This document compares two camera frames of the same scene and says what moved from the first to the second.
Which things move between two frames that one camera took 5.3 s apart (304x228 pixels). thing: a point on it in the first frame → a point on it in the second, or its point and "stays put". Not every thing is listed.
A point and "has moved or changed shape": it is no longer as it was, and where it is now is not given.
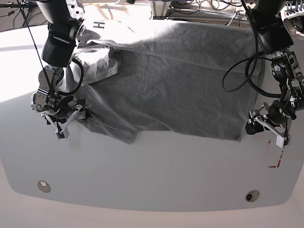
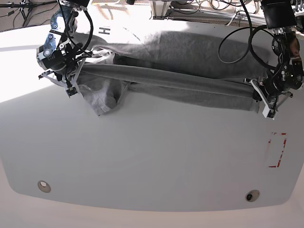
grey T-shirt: x=135 y=78 has moved or changed shape
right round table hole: x=252 y=195 stays put
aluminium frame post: x=159 y=8 stays put
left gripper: x=62 y=115 → x=63 y=61
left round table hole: x=44 y=186 stays put
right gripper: x=272 y=116 → x=277 y=81
